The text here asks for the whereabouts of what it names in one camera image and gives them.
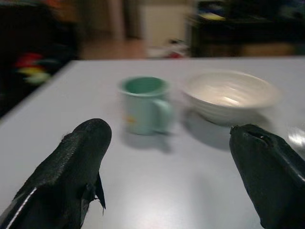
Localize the dark shelf with colourful toys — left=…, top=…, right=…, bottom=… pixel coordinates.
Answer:
left=0, top=0, right=81, bottom=117

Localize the dark wooden desk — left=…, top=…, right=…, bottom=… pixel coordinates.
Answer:
left=190, top=0, right=305, bottom=58

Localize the white ribbed ceramic bowl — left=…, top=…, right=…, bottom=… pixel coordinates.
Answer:
left=183, top=70, right=283, bottom=127

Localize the mint green mug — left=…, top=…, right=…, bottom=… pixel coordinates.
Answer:
left=117, top=76, right=174, bottom=136

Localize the yellow paper sheet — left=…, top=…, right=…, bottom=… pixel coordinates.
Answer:
left=199, top=12, right=226, bottom=21

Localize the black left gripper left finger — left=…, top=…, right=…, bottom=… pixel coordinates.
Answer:
left=0, top=117, right=112, bottom=229

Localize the white cabinet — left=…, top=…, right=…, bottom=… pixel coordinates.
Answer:
left=140, top=4, right=189, bottom=48

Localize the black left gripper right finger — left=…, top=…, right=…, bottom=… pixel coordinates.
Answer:
left=229, top=124, right=305, bottom=229

